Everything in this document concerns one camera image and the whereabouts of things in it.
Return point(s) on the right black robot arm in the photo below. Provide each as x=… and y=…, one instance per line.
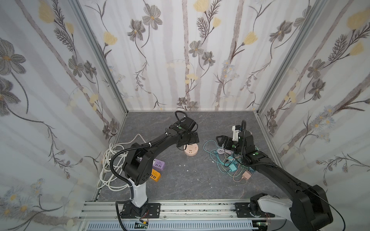
x=307, y=207

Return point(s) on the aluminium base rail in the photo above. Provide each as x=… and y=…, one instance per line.
x=182, y=215

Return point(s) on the orange power strip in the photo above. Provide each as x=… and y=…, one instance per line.
x=155, y=175

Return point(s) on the purple power strip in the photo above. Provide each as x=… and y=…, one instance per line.
x=158, y=165

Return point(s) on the teal charger plug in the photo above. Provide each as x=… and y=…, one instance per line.
x=233, y=168

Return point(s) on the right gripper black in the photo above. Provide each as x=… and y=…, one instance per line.
x=226, y=140

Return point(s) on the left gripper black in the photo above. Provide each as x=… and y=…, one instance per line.
x=190, y=138

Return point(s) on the pink charger plug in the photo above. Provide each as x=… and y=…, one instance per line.
x=246, y=175

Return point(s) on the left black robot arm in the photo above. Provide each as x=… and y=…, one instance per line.
x=134, y=165

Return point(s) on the round pink power socket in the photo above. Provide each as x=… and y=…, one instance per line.
x=191, y=150

